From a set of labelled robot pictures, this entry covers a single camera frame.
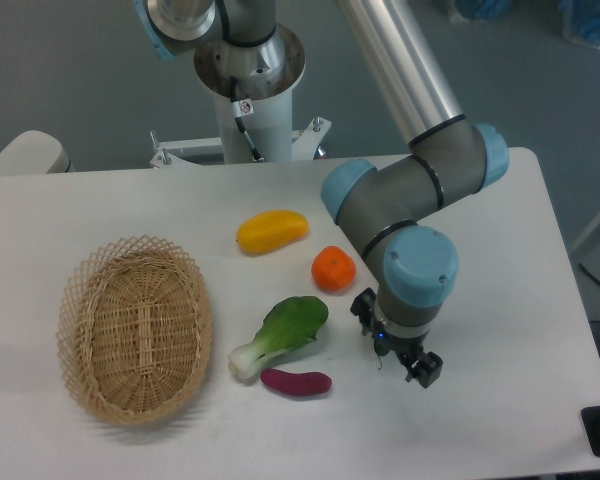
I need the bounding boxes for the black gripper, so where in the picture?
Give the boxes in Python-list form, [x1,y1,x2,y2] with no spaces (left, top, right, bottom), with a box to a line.
[350,288,443,388]

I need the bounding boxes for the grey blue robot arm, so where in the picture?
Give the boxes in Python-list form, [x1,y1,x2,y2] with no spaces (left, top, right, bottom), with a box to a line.
[135,1,509,387]

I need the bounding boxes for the orange tangerine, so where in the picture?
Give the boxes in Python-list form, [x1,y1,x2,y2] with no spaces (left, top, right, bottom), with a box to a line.
[311,246,357,293]

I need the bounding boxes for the green bok choy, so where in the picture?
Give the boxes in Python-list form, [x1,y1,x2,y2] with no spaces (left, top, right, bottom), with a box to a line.
[228,296,329,381]

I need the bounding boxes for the purple sweet potato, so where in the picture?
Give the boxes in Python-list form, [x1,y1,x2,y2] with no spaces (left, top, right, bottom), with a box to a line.
[260,368,332,397]

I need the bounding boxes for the yellow mango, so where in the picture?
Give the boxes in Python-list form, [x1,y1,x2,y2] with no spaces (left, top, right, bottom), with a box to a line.
[236,210,310,255]

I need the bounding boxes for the woven wicker basket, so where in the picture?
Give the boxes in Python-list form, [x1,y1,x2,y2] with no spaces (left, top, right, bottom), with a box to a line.
[56,236,212,426]

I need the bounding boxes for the blue plastic bag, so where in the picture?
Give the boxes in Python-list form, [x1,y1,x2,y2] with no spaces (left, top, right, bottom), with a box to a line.
[558,0,600,49]

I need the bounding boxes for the white chair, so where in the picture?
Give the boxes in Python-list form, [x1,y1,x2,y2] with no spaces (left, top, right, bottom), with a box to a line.
[0,130,75,177]

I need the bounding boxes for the black cable on pedestal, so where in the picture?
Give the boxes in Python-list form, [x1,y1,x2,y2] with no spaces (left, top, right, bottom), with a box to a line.
[227,75,266,163]

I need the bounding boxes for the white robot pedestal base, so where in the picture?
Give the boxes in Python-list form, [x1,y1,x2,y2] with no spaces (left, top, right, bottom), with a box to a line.
[151,24,332,168]

